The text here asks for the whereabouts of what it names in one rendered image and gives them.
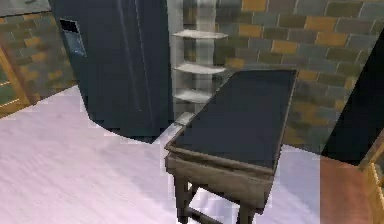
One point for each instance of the white corner shelf unit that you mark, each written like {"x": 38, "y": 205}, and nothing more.
{"x": 196, "y": 66}

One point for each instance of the dark top wooden table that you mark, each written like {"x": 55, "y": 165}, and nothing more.
{"x": 240, "y": 116}

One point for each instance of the dark blue fridge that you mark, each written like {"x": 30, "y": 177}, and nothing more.
{"x": 123, "y": 66}

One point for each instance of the yellow wooden cabinet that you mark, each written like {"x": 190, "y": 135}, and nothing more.
{"x": 375, "y": 176}

